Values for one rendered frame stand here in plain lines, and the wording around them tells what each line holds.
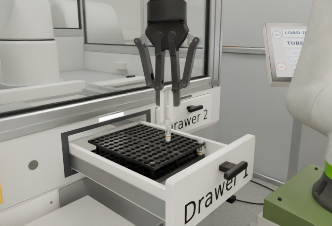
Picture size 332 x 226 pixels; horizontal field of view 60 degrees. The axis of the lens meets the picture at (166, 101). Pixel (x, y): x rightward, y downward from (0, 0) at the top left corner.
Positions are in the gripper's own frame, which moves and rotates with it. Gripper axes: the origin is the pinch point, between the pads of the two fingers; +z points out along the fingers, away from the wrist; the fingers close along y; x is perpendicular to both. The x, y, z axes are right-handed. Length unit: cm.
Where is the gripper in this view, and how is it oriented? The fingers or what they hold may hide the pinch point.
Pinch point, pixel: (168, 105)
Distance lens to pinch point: 58.1
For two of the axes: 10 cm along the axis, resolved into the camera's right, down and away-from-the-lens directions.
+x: 2.6, -2.2, 9.4
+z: 0.2, 9.7, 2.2
